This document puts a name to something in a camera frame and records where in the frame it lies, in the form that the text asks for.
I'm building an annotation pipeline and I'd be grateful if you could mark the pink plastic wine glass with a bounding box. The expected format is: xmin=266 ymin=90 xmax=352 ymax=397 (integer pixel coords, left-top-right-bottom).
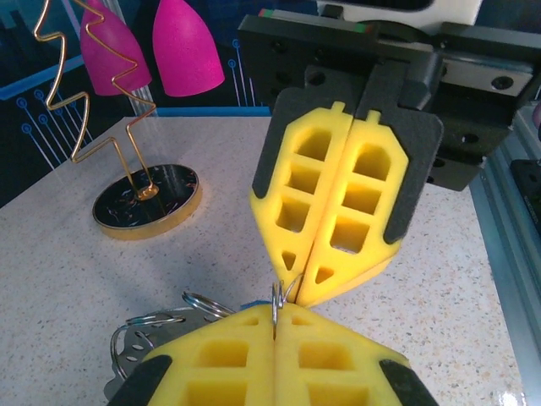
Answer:
xmin=150 ymin=0 xmax=226 ymax=98
xmin=79 ymin=0 xmax=152 ymax=96

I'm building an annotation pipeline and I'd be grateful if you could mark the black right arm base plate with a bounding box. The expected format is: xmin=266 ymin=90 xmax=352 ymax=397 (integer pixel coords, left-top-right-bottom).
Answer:
xmin=509 ymin=158 xmax=541 ymax=221

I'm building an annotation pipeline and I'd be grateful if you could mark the gold wire glass rack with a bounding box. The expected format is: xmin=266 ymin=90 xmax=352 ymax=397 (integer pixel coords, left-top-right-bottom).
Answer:
xmin=33 ymin=0 xmax=203 ymax=242

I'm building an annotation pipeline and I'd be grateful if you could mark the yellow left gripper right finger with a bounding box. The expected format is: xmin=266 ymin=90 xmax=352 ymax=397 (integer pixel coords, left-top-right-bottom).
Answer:
xmin=274 ymin=303 xmax=440 ymax=406

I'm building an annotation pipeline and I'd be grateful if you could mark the silver keyring holder with rings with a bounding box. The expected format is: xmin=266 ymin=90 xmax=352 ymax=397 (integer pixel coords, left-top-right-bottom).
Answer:
xmin=103 ymin=272 xmax=306 ymax=406

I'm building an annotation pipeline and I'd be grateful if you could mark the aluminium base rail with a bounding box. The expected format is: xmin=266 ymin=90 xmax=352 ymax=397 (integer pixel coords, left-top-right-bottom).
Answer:
xmin=468 ymin=105 xmax=541 ymax=381

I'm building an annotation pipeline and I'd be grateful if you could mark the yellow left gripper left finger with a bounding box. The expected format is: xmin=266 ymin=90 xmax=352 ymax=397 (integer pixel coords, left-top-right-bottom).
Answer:
xmin=105 ymin=304 xmax=278 ymax=406

